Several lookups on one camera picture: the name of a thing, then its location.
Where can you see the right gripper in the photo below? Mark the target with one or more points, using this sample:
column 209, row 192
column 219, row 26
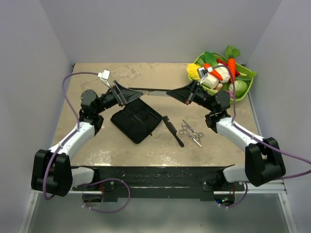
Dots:
column 186, row 93

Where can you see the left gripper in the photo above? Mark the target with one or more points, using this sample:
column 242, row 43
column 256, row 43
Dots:
column 129, row 95

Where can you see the black straight comb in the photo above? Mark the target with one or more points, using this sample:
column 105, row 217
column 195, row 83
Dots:
column 152, row 92

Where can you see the black tool case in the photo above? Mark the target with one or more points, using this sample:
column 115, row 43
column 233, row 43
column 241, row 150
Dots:
column 137, row 120

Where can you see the black handled comb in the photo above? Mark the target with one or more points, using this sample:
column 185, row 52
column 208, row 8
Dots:
column 172, row 130

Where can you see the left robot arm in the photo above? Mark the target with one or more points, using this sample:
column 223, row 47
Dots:
column 52, row 171

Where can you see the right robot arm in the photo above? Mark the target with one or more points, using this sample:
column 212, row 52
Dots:
column 263, row 160

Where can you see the toy napa cabbage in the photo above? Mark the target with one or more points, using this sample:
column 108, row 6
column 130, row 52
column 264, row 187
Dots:
column 210, row 81

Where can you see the toy carrot left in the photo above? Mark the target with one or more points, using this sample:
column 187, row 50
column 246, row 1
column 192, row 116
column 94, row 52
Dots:
column 212, row 71

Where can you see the toy carrot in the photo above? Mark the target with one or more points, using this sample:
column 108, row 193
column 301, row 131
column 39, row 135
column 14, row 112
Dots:
column 212, row 71
column 231, row 53

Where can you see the toy mushroom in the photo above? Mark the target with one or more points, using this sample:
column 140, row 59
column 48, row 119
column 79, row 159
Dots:
column 218, row 87

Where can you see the green vegetable tray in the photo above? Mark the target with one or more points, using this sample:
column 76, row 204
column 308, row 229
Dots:
column 243, row 79

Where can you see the toy bok choy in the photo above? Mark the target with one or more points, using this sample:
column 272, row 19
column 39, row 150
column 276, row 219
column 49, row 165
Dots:
column 210, row 59

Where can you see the silver scissors lower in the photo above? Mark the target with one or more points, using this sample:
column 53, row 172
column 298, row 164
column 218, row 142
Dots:
column 194, row 136

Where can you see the silver scissors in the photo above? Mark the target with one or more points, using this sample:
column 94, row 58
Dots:
column 192, row 129
column 194, row 136

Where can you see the toy purple onion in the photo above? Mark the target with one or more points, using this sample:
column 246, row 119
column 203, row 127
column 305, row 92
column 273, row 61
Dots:
column 232, row 95

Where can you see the silver scissors upper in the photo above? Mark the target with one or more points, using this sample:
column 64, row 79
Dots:
column 192, row 129

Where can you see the toy red chili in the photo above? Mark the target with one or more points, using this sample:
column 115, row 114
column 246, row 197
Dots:
column 224, row 63

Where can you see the toy green cabbage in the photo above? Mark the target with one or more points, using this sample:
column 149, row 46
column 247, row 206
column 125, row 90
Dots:
column 239, row 87

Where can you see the toy carrot right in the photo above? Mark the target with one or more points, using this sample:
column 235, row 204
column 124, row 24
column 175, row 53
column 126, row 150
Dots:
column 231, row 53

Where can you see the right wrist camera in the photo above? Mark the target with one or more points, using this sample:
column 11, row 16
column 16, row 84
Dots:
column 203, row 74

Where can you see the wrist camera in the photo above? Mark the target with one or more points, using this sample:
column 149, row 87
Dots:
column 203, row 74
column 104, row 77

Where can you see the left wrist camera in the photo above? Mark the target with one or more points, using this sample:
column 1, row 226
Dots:
column 104, row 77

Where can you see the aluminium rail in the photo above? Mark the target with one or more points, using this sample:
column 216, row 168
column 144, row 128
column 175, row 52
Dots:
column 264, row 187

